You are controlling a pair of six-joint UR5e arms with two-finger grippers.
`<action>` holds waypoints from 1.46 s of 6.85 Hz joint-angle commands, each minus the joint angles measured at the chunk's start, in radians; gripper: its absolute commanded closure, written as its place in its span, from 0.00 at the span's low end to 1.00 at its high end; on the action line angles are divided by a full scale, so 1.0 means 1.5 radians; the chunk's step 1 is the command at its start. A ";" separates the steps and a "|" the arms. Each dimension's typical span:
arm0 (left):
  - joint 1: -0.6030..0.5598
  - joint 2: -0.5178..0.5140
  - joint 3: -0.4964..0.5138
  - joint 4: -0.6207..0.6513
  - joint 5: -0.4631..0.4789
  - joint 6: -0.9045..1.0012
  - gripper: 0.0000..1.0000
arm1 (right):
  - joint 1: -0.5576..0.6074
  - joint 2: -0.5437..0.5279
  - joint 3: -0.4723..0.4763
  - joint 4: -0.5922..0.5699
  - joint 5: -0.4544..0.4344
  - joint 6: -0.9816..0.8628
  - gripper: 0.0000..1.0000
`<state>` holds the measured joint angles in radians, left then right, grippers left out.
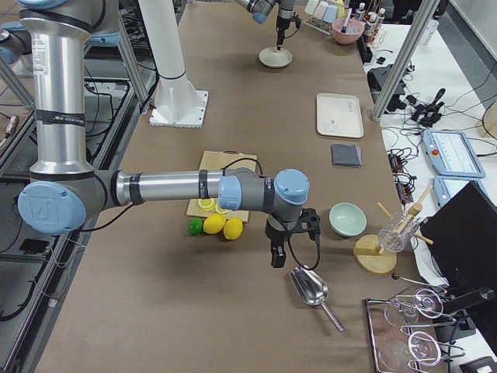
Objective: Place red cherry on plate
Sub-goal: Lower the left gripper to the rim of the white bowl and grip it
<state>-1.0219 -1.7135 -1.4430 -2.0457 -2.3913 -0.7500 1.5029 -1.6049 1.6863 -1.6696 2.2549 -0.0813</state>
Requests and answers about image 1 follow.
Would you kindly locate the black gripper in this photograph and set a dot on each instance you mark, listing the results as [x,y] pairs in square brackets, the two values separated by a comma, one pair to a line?
[279,24]
[276,236]

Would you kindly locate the round beige plate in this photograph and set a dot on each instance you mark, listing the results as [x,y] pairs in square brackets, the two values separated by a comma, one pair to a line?
[274,57]

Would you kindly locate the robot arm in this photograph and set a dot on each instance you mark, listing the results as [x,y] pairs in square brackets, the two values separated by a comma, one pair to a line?
[65,190]
[260,9]

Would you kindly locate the beige rectangular tray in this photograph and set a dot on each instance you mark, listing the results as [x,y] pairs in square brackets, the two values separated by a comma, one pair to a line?
[339,115]

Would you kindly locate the metal glass rack tray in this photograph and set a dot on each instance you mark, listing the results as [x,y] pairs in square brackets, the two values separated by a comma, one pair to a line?
[402,332]

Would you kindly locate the metal ice scoop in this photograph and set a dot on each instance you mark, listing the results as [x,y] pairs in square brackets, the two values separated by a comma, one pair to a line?
[313,291]

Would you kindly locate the white plastic cup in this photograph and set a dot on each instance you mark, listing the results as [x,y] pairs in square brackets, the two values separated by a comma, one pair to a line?
[311,7]

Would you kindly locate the pink plastic cup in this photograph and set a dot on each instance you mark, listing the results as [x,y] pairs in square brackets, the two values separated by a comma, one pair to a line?
[321,10]

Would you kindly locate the light blue plastic cup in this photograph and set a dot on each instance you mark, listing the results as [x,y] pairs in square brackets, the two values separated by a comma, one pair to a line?
[330,13]

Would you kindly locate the yellow lemon right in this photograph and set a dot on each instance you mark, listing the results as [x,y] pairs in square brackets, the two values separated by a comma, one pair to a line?
[233,228]

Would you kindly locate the yellow lemon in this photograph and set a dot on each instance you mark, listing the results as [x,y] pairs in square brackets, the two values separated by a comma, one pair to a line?
[214,224]
[233,228]

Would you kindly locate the metal muddler in bowl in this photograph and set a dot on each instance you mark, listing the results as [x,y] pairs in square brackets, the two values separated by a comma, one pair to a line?
[346,20]

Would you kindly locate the yellow plastic cup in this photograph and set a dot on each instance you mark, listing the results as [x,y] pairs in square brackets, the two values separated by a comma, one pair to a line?
[341,8]

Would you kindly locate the yellow lemon left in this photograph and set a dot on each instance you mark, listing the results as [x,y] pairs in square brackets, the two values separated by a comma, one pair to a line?
[214,224]

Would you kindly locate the lemon slice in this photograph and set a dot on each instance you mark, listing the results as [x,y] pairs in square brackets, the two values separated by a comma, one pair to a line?
[207,204]
[220,210]

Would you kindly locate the pink bowl with ice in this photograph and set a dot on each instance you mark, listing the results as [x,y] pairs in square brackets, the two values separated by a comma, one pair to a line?
[354,30]

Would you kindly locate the mint green bowl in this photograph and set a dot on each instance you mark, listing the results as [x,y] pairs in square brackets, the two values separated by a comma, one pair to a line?
[347,219]

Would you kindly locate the wooden cup stand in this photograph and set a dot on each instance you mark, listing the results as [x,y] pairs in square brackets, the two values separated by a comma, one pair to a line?
[367,251]

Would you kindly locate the green lime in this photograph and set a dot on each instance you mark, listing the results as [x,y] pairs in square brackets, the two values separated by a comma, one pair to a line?
[195,226]

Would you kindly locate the crystal glass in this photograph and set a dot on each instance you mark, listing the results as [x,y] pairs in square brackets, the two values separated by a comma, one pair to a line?
[397,233]

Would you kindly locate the wooden cutting board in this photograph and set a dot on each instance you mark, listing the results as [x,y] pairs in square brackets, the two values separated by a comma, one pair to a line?
[215,160]

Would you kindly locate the folded grey cloth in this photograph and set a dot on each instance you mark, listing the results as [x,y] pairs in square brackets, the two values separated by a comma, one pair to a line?
[346,155]

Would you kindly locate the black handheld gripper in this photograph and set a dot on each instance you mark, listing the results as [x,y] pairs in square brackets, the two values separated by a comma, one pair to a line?
[426,114]

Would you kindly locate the blue teach pendant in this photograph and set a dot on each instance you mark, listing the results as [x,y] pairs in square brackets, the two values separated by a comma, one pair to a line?
[451,154]
[445,187]

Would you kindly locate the black monitor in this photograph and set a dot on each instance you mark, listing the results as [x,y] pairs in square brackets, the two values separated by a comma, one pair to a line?
[464,239]

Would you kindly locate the white wire cup rack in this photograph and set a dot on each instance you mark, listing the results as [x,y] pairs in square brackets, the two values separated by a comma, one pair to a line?
[318,24]

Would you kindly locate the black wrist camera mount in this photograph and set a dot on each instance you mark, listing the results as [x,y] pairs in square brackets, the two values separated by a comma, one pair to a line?
[308,222]

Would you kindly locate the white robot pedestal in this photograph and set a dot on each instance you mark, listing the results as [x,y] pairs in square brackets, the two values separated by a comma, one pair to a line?
[177,102]

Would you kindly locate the aluminium frame post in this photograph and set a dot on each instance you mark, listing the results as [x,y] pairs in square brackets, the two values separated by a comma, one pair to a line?
[420,21]

